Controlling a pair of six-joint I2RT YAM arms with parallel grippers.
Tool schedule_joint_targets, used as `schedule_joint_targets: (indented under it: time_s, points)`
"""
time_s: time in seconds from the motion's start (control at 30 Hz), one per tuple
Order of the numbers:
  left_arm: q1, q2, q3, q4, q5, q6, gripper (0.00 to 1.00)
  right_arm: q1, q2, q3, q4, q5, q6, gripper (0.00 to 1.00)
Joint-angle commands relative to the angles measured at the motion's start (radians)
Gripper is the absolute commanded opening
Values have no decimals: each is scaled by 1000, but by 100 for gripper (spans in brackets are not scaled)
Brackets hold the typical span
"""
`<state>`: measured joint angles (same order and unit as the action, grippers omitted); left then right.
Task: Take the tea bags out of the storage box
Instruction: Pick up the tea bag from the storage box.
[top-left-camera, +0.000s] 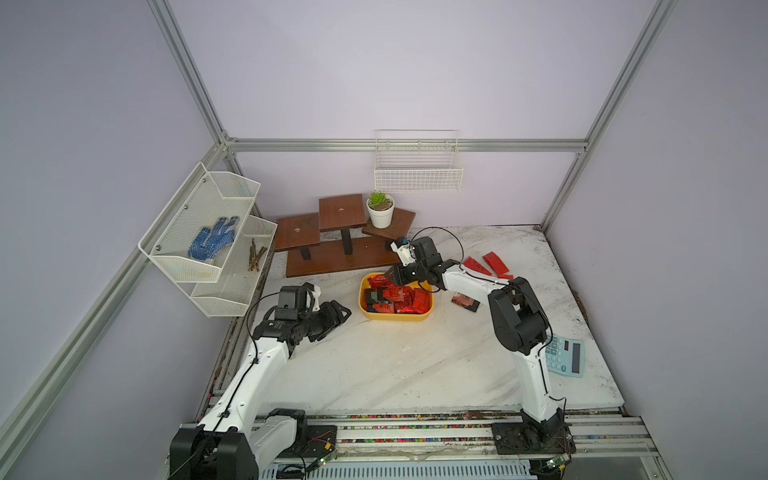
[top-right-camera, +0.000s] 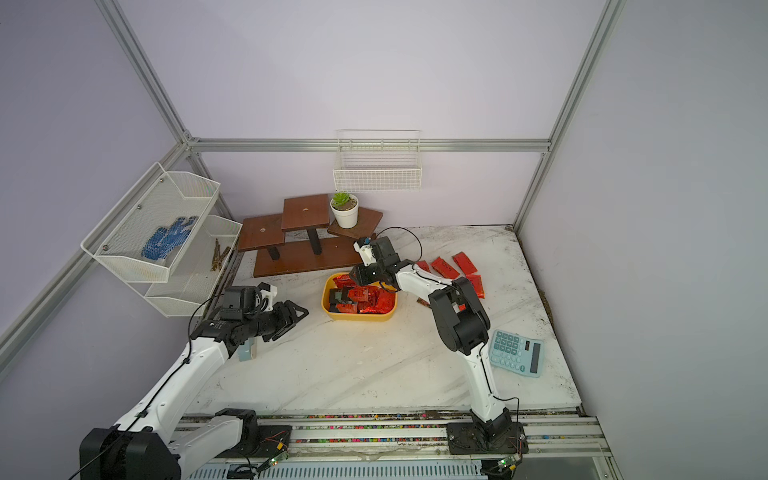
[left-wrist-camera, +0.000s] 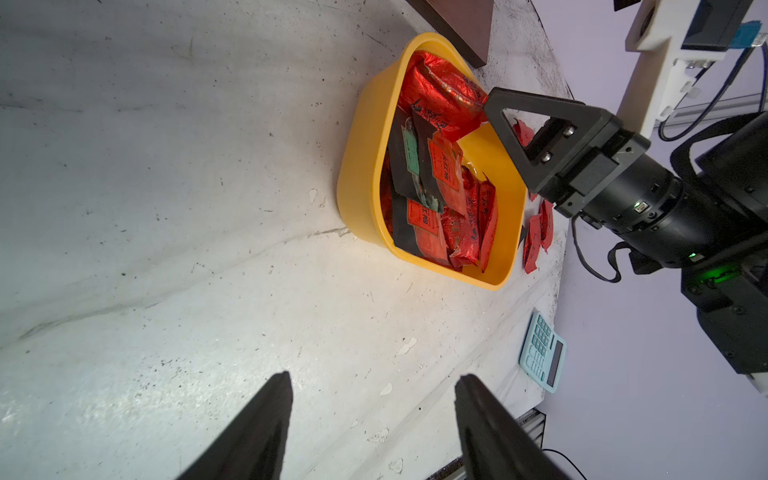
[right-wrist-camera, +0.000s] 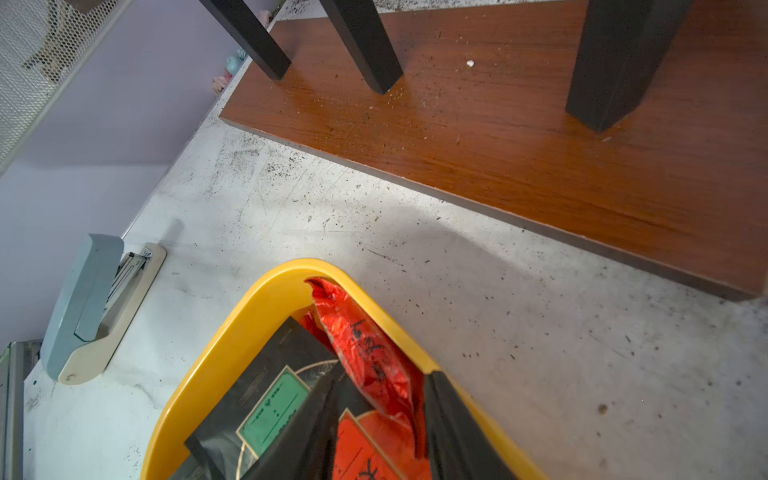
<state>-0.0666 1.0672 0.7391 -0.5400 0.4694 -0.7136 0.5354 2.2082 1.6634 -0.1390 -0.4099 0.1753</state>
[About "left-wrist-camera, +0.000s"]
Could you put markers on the crinkled red foil tea bag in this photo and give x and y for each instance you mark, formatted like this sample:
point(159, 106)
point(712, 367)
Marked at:
point(523, 132)

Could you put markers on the black red label tea bag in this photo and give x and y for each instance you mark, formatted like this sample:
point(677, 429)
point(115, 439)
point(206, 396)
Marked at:
point(439, 166)

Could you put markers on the large red tea bag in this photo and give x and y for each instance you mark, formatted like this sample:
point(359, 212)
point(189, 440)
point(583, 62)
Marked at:
point(546, 224)

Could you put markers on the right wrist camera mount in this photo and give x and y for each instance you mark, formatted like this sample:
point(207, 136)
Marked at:
point(672, 37)

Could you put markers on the black green label tea bag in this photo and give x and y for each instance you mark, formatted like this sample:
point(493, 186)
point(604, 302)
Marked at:
point(404, 163)

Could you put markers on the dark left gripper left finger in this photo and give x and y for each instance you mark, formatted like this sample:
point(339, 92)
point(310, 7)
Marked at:
point(253, 444)

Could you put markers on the yellow plastic storage box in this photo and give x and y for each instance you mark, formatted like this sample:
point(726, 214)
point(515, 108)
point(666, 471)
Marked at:
point(358, 186)

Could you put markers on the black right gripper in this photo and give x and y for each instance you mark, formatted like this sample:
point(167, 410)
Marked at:
point(590, 167)

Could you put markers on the brown wooden tiered stand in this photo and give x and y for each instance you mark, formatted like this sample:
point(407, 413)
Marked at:
point(466, 24)

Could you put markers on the red tea bags pile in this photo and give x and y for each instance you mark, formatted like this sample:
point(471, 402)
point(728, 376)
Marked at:
point(454, 104)

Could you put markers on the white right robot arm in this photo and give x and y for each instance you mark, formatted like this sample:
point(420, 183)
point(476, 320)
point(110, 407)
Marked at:
point(729, 290)

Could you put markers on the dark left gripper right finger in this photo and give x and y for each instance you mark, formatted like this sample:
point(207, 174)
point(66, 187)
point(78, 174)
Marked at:
point(494, 445)

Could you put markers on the light blue calculator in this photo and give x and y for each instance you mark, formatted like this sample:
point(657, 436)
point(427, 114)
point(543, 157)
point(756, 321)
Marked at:
point(543, 353)

